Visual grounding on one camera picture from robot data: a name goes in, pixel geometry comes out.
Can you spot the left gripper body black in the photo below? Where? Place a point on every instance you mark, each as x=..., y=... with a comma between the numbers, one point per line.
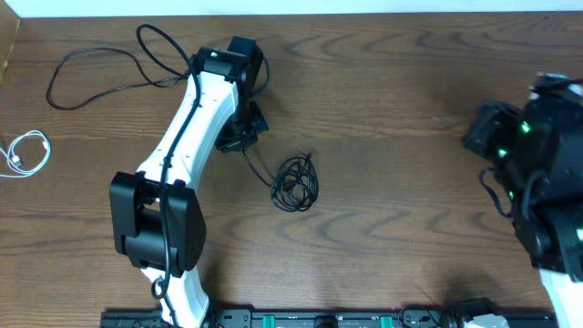
x=243, y=127

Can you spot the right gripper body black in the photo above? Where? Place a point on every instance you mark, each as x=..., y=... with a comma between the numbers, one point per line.
x=493, y=135

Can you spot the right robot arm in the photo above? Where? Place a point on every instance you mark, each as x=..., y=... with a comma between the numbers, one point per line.
x=535, y=155

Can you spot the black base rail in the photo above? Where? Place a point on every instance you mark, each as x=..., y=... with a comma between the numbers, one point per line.
x=473, y=313

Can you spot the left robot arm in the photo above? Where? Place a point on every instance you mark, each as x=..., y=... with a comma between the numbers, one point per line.
x=157, y=220

